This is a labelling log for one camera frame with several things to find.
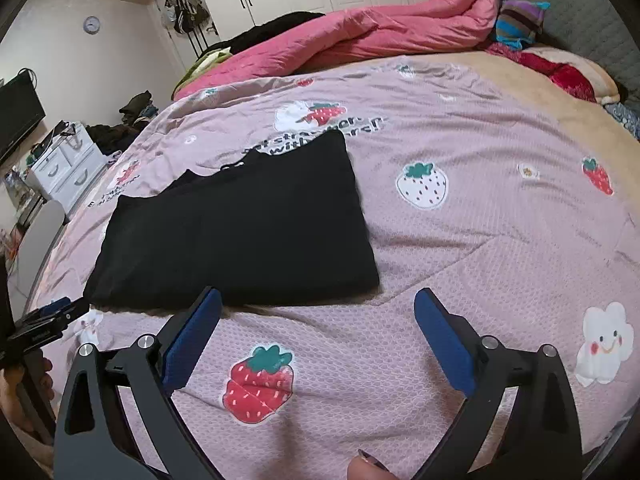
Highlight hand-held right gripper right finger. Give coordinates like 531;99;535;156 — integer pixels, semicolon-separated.
413;287;583;480

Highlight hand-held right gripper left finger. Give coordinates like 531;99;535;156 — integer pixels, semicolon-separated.
52;286;224;480

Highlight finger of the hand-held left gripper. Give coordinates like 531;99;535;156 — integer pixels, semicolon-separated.
9;301;91;350
32;297;73;317

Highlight black sweatshirt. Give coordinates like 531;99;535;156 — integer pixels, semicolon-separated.
82;130;381;313

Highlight person's left forearm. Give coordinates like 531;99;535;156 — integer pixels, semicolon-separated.
7;422;56;468

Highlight pile of dark clothes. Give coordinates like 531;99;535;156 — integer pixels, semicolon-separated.
87;91;158;156

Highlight person's left hand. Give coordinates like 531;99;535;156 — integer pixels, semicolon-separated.
0;357;55;433

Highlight person's right hand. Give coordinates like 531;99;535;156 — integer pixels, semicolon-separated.
346;450;401;480

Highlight grey padded footboard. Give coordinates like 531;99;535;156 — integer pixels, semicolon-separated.
20;199;68;306

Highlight cluttered low sideboard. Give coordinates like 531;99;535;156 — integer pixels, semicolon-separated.
0;160;51;241

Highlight pink strawberry printed blanket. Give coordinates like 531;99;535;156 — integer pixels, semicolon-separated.
27;55;640;480

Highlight white drawer cabinet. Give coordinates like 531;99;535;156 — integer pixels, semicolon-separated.
25;121;108;211

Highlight beige blanket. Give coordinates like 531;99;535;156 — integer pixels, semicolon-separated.
450;47;621;126

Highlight green cloth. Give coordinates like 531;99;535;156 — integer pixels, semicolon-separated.
172;46;233;93

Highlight red blanket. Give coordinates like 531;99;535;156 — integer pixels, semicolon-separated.
487;42;598;103

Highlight black cloth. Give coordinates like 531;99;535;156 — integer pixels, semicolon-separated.
200;11;326;56

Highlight pink comforter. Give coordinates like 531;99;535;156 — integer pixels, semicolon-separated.
172;0;501;101

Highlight hanging bags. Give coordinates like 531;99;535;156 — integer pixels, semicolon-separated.
162;0;211;36

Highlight striped pillow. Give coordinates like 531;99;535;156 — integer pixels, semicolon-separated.
492;0;551;51

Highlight grey padded headboard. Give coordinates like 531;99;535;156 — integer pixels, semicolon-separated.
457;0;640;111

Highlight black wall television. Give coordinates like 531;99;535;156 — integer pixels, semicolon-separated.
0;71;47;166

